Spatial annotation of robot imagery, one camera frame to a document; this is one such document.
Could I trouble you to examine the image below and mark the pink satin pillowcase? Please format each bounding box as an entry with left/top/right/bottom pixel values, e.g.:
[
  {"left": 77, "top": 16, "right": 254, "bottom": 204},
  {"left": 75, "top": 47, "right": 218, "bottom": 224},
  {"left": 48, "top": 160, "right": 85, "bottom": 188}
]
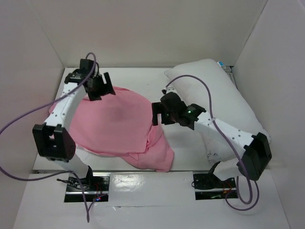
[{"left": 48, "top": 85, "right": 174, "bottom": 173}]

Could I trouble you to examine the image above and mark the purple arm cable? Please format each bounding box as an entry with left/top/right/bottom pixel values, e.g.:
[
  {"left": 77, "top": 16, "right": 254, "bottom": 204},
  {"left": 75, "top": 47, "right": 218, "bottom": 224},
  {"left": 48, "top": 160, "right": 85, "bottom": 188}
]
[
  {"left": 162, "top": 74, "right": 260, "bottom": 211},
  {"left": 0, "top": 52, "right": 98, "bottom": 223}
]

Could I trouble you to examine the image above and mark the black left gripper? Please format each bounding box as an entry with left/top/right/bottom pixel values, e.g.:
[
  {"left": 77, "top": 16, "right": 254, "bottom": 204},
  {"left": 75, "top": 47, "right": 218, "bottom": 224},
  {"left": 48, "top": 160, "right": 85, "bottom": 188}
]
[{"left": 87, "top": 72, "right": 114, "bottom": 102}]

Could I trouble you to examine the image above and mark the white pillow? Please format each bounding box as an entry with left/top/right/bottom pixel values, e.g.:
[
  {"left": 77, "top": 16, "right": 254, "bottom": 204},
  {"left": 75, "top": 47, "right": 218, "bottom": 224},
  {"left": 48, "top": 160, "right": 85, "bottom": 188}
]
[{"left": 164, "top": 58, "right": 271, "bottom": 167}]

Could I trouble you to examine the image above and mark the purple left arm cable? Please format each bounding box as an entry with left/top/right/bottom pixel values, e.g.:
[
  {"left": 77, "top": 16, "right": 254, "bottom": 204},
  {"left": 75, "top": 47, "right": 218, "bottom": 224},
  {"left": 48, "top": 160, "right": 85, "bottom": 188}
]
[{"left": 0, "top": 52, "right": 98, "bottom": 223}]

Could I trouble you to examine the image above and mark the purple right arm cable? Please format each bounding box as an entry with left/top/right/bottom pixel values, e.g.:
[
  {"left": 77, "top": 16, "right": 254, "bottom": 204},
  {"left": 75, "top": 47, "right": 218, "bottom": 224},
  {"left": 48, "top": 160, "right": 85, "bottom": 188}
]
[{"left": 162, "top": 74, "right": 260, "bottom": 211}]

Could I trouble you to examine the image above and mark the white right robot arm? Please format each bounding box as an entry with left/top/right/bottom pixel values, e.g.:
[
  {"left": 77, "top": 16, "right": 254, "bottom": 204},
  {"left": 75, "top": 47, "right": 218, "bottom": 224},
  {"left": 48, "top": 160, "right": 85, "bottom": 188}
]
[{"left": 152, "top": 92, "right": 272, "bottom": 187}]

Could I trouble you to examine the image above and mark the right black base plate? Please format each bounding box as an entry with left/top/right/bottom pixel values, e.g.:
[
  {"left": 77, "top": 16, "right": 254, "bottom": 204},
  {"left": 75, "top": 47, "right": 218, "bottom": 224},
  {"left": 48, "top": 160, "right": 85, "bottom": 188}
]
[{"left": 191, "top": 173, "right": 238, "bottom": 200}]

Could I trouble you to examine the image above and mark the aluminium frame rail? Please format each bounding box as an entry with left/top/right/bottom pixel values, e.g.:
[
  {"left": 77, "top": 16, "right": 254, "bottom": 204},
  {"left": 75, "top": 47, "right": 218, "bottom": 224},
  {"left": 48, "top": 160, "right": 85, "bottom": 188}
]
[{"left": 224, "top": 66, "right": 236, "bottom": 86}]

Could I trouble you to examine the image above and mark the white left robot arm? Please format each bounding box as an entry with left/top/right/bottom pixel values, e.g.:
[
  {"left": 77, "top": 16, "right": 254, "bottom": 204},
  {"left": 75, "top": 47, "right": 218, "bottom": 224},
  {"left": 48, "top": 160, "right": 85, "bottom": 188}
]
[{"left": 32, "top": 59, "right": 115, "bottom": 190}]

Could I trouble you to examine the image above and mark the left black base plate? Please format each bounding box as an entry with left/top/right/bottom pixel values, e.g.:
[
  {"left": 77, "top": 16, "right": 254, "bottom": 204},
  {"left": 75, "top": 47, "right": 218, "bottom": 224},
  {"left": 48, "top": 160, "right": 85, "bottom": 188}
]
[{"left": 56, "top": 173, "right": 110, "bottom": 203}]

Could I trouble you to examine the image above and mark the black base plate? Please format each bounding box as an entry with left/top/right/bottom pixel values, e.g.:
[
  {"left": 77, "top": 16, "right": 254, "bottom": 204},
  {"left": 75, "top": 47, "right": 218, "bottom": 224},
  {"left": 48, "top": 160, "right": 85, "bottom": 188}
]
[
  {"left": 56, "top": 173, "right": 110, "bottom": 203},
  {"left": 191, "top": 173, "right": 238, "bottom": 200}
]

